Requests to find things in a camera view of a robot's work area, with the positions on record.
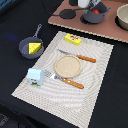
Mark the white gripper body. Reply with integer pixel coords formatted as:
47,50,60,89
78,0,100,8

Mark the large grey pot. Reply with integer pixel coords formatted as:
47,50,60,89
83,2,111,24

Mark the yellow toy butter box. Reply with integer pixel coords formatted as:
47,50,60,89
65,34,81,45

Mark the yellow toy cheese wedge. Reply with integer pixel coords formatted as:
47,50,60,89
29,43,41,54

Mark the small grey pot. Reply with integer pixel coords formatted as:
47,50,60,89
19,24,44,59

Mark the light blue milk carton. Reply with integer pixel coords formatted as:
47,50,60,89
27,68,45,86

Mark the black stove burner disc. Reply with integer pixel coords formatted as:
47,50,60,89
60,9,76,19

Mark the pink toy stove board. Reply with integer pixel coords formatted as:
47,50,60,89
48,0,128,43

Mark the beige bowl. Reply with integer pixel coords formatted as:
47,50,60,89
117,4,128,30

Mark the round wooden plate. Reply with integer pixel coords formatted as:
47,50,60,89
54,55,82,78

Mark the woven beige placemat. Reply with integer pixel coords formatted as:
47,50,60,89
12,31,113,128

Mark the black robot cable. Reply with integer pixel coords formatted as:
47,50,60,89
41,0,88,18

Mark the toy knife wooden handle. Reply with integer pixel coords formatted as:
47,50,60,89
57,49,97,64

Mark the toy fork wooden handle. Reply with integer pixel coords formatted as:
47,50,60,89
44,70,84,89

